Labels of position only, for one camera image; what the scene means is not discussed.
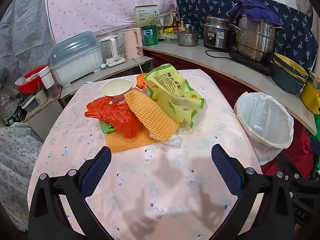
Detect black induction cooker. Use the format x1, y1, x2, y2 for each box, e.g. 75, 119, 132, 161
229, 52, 273, 77

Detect orange plastic bag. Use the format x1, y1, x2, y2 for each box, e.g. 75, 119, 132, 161
84, 97, 145, 138

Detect blue printed cloth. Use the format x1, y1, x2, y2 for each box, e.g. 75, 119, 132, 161
176, 0, 316, 73

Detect tall sauce bottle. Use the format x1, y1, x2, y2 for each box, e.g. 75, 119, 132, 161
172, 12, 179, 34

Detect small steel pot with lid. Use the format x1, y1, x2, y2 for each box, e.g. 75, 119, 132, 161
176, 30, 200, 47

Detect green plastic bag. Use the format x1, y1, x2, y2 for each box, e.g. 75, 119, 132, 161
309, 114, 320, 178

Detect low wooden cabinet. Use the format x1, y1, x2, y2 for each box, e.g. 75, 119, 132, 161
24, 55, 153, 121

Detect floral bedsheet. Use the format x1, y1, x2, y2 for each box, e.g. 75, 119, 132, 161
0, 122, 44, 232

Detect pink printed tablecloth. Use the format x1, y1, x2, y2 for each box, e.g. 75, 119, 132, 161
27, 69, 263, 240

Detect yellow foam fruit net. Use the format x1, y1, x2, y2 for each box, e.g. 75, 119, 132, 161
124, 90, 179, 142

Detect yellow electric pot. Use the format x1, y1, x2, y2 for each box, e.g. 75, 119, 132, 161
300, 72, 320, 115

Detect white carton with plant print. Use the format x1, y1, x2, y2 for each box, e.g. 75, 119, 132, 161
134, 4, 160, 27

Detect black power cable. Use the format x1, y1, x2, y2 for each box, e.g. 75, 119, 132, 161
205, 49, 234, 62

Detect white lidded dish drainer box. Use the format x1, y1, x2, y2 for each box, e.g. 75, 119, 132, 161
49, 31, 103, 88

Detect blue and yellow basin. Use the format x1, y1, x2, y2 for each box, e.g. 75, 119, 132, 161
272, 58, 307, 82
271, 62, 306, 95
273, 52, 308, 78

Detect small white cup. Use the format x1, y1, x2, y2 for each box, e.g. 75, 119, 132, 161
34, 89, 48, 106

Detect pink electric kettle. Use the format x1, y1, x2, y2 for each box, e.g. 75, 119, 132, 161
122, 27, 144, 60

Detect red plastic bowl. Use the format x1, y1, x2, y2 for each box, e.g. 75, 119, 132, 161
16, 65, 49, 94

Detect large steel steamer pot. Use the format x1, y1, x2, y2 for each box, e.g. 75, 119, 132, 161
229, 14, 286, 64

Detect white power cable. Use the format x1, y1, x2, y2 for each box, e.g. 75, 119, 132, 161
134, 58, 145, 75

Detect pale plastic bin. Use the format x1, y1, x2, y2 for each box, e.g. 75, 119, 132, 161
234, 92, 295, 166

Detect purple towel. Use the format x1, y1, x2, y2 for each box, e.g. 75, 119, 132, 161
227, 0, 282, 27

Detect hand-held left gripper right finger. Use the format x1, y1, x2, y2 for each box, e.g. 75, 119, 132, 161
211, 144, 296, 240

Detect white paper cup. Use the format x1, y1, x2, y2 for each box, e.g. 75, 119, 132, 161
101, 78, 134, 103

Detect white glass electric kettle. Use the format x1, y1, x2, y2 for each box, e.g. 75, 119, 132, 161
99, 35, 125, 68

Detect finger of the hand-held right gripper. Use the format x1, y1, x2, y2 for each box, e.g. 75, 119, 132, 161
277, 153, 311, 181

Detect green tin can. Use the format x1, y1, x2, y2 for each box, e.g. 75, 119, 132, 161
142, 25, 159, 47

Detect grey counter board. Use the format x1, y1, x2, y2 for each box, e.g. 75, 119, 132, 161
142, 40, 318, 136

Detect pink dotted cloth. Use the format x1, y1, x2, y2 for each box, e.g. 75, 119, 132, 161
45, 0, 181, 38

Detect steel rice cooker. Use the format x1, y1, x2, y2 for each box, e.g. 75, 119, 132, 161
202, 16, 236, 52

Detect crumpled orange wrapper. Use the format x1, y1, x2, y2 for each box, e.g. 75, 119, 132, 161
136, 73, 148, 89

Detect yellow-green plastic bag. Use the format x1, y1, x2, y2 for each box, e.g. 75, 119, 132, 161
144, 64, 207, 132

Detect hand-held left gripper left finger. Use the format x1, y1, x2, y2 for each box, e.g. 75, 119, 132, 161
29, 146, 112, 240

